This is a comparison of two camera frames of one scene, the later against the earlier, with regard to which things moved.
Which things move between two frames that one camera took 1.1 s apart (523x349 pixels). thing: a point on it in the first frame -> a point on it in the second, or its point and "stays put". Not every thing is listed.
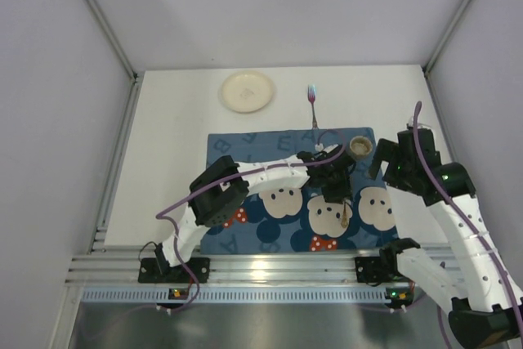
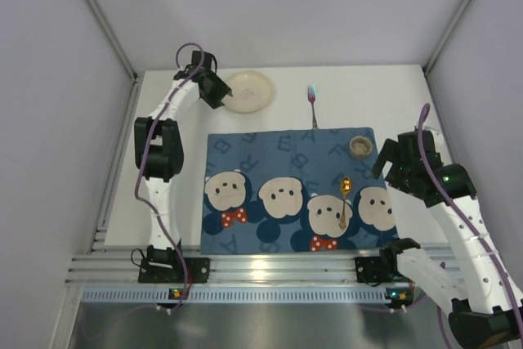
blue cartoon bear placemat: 297,219 stays put
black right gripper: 391,153 stays put
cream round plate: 247,91 stays put
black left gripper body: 337,192 -> 213,90
